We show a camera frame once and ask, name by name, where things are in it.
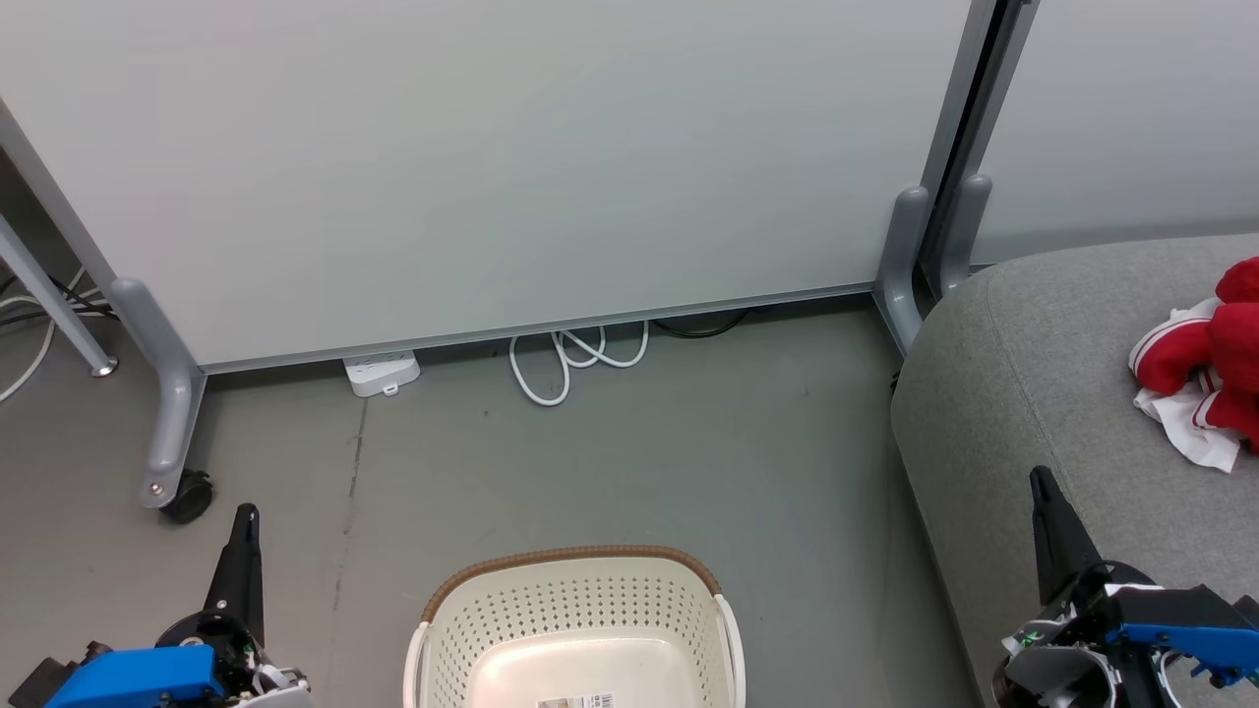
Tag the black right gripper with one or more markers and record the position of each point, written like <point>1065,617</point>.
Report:
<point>1077,615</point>

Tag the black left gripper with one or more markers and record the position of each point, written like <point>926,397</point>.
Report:
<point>211,644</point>

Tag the plain red garment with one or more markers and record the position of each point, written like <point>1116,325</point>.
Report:
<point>1241,339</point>

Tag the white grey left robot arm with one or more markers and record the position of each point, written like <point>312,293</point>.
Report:
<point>280,693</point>

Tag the cream perforated laundry basket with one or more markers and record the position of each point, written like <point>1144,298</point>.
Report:
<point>580,610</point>

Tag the black caster wheel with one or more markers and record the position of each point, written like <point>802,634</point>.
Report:
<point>189,500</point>

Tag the grey fabric sofa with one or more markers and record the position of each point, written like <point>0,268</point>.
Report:
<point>1062,393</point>

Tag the grey partition foot with caster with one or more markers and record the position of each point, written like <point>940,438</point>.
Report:
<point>172,413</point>

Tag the white power strip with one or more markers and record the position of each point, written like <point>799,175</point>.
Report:
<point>382,374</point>

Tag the grey metal table leg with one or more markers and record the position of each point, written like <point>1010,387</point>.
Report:
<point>49,305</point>

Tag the narrow white partition panel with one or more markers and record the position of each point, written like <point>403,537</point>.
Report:
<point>1121,118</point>

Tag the wide white partition panel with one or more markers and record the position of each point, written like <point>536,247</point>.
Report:
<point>492,147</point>

